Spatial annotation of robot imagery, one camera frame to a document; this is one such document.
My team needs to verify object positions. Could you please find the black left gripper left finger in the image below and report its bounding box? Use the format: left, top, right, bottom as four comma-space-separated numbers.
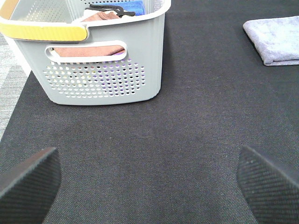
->
0, 147, 61, 224

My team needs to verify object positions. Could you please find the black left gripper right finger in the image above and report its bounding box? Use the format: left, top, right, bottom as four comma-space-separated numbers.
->
237, 146, 299, 224

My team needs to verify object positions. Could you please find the black cord in basket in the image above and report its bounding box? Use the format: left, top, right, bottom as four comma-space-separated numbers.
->
89, 4, 136, 18

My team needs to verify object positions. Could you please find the grey perforated laundry basket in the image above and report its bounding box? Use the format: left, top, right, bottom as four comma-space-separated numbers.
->
9, 0, 171, 105

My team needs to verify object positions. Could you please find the black table mat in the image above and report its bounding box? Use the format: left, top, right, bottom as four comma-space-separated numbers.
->
0, 0, 299, 224

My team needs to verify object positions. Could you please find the yellow basket handle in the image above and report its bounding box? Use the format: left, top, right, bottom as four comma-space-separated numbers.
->
0, 0, 91, 42

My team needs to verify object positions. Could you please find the blue towel in basket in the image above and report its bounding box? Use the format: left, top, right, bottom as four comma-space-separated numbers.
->
120, 0, 146, 16

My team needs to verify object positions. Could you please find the lavender towel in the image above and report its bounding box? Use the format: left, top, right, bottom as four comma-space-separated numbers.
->
243, 16, 299, 66

